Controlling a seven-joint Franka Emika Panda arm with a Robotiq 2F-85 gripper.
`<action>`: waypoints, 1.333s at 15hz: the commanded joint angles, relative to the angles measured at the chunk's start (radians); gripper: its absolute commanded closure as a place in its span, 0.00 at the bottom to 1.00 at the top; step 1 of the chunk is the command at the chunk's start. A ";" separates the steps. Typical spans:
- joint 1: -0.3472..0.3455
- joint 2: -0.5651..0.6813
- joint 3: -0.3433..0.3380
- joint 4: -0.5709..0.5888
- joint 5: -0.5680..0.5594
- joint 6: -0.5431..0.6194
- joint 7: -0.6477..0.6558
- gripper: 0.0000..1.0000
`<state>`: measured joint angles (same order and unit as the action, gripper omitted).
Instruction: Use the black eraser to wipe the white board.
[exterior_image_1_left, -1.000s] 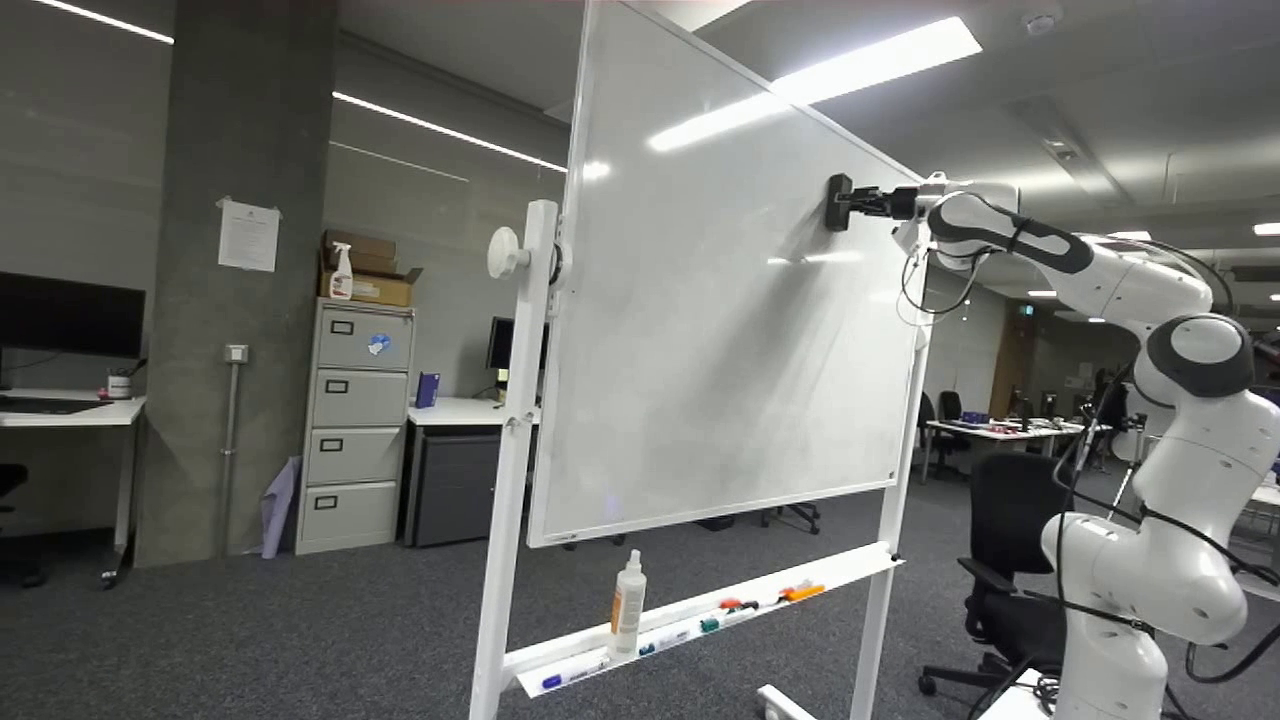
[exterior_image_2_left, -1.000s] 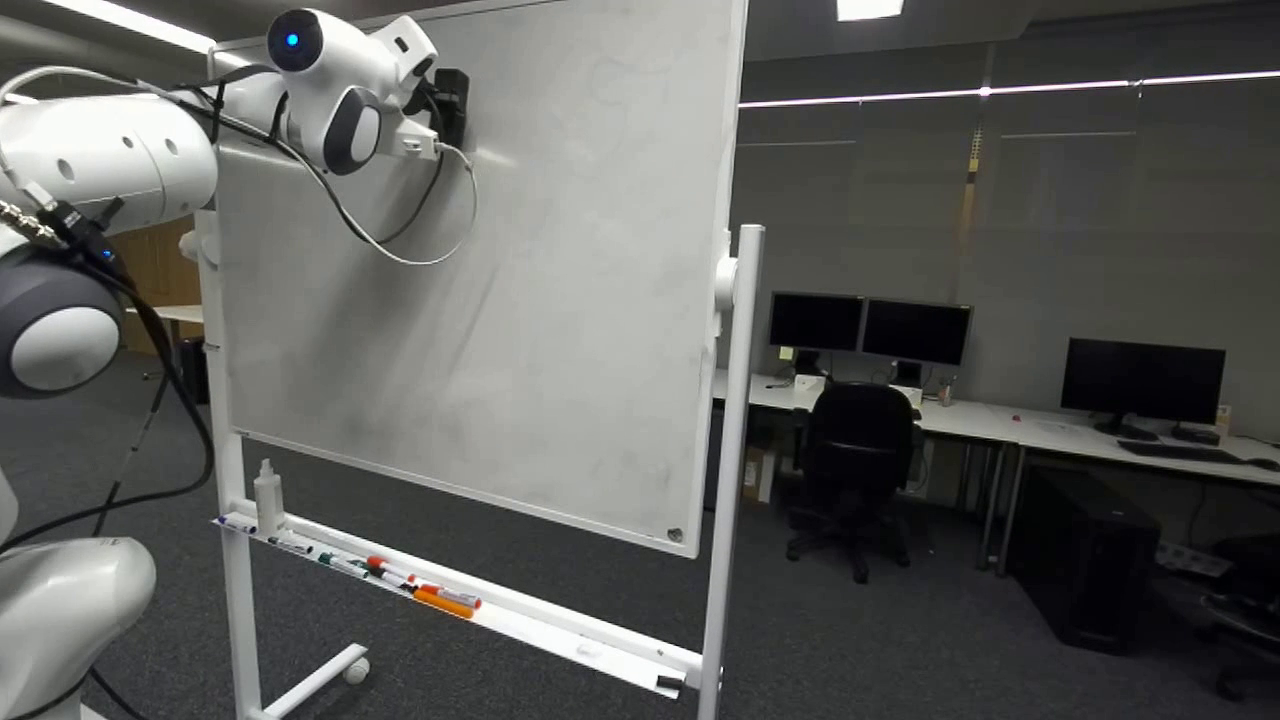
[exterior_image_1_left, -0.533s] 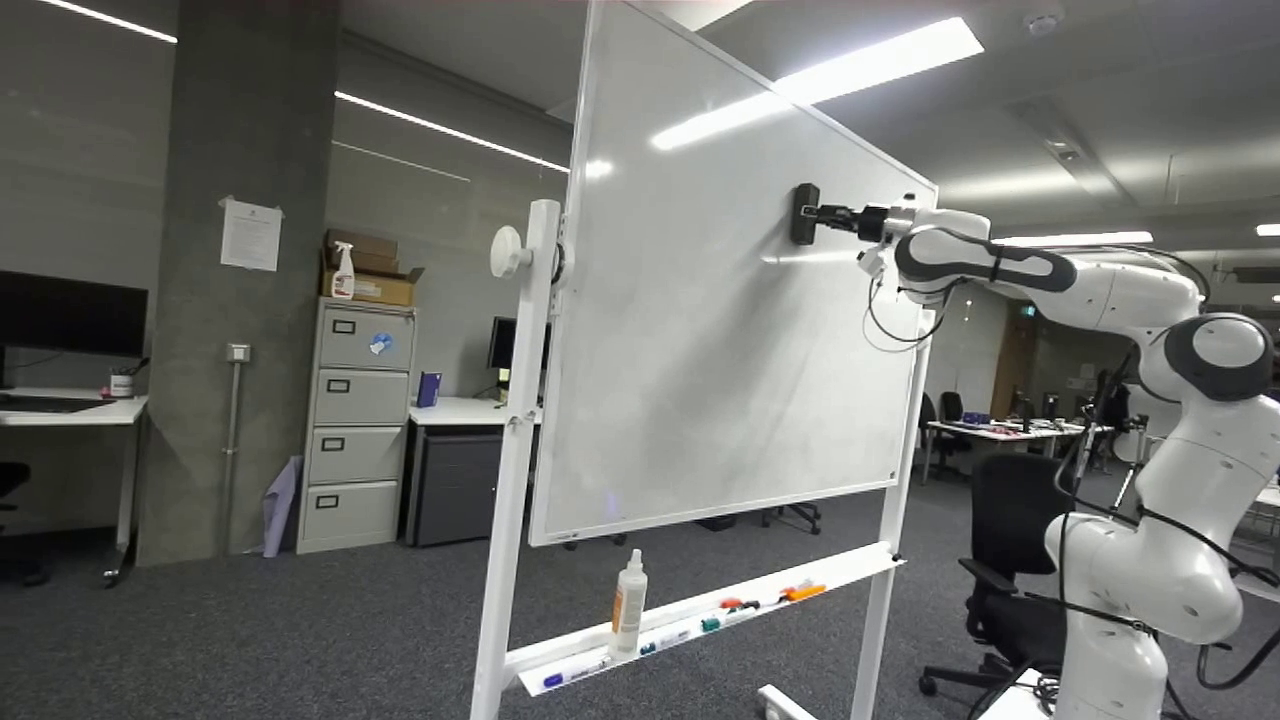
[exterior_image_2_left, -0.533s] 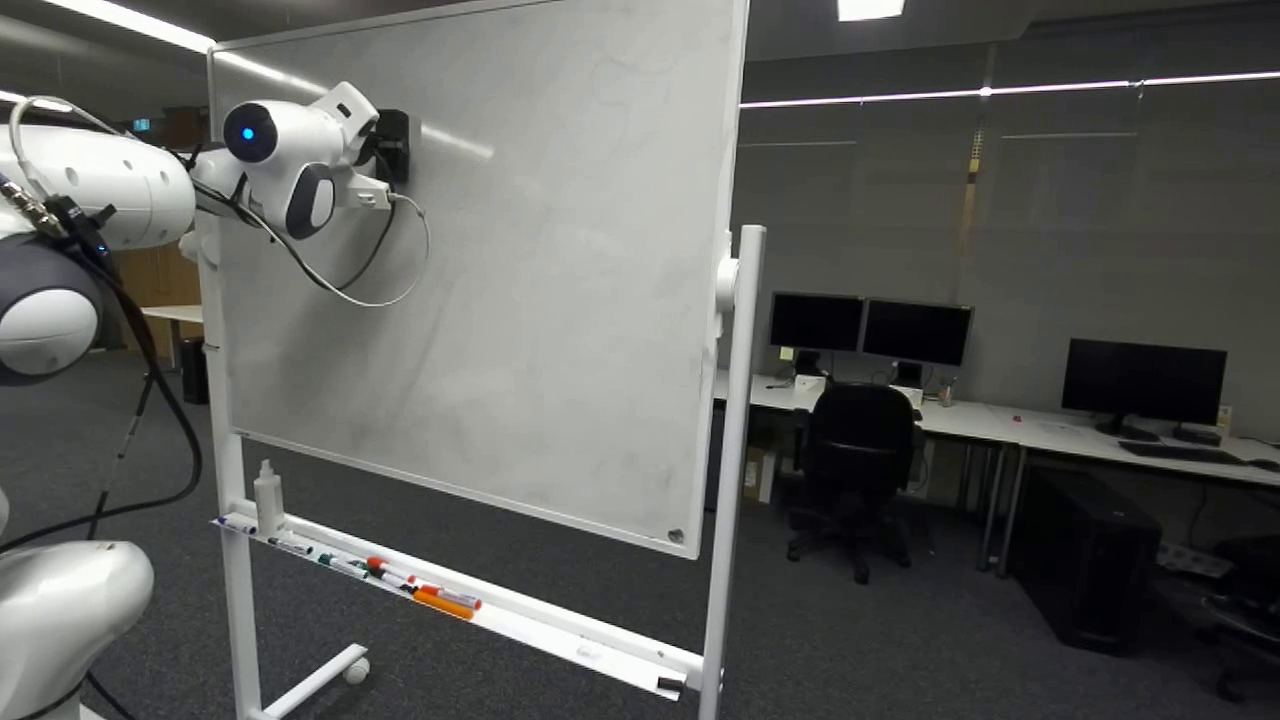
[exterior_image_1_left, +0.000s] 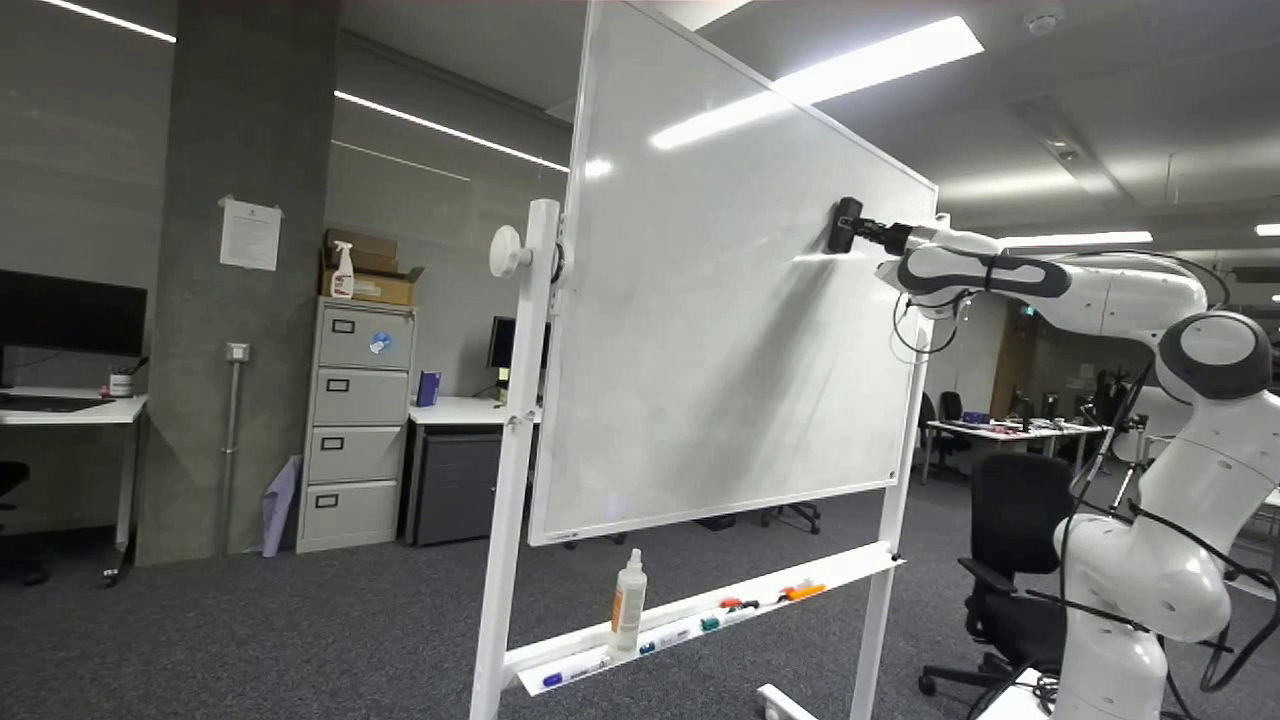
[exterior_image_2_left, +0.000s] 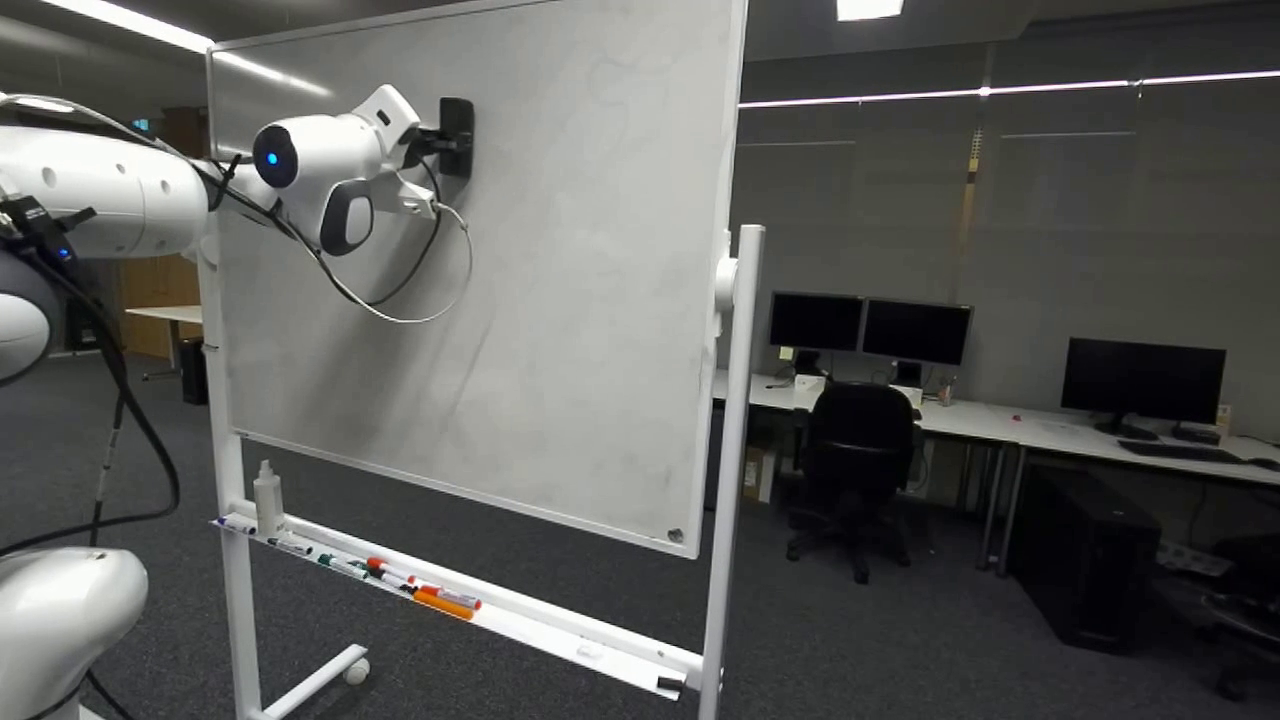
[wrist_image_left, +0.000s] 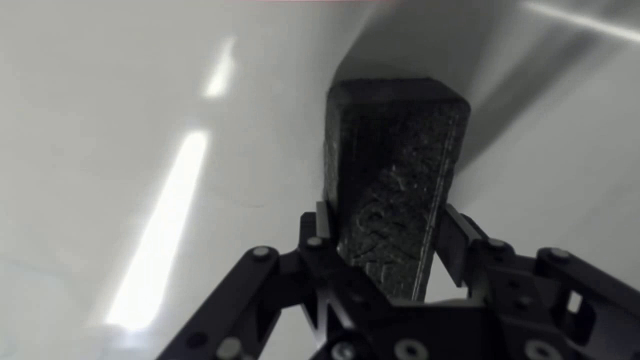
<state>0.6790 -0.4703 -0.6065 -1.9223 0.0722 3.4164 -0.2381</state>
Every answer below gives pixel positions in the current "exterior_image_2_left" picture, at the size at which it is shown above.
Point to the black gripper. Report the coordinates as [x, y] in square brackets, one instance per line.
[422, 146]

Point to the black whiteboard eraser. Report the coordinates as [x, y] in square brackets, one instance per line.
[459, 136]

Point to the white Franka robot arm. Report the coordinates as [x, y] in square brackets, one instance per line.
[93, 184]

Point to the whiteboard panel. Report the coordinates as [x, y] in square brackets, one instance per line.
[574, 332]

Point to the small light wooden table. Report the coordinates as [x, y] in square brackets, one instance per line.
[160, 313]

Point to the ceiling light strip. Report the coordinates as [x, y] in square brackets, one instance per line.
[127, 22]
[1065, 90]

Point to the black waste bin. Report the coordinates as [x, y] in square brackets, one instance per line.
[193, 373]

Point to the translucent cleaner bottle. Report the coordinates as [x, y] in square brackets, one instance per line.
[270, 504]

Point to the black computer monitor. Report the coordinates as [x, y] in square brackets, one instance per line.
[816, 320]
[1144, 381]
[919, 332]

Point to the square ceiling light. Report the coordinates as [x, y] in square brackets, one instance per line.
[868, 11]

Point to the large white whiteboard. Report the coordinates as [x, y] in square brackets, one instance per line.
[731, 532]

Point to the white marker tray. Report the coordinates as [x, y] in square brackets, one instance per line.
[561, 626]

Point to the black office chair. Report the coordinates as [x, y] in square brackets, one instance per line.
[1253, 602]
[853, 440]

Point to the long white desk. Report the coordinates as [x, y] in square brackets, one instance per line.
[1041, 430]

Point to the black computer tower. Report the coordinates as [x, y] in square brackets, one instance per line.
[1081, 560]

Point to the black keyboard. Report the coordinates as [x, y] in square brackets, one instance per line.
[1172, 449]

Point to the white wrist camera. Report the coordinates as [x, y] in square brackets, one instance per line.
[405, 197]

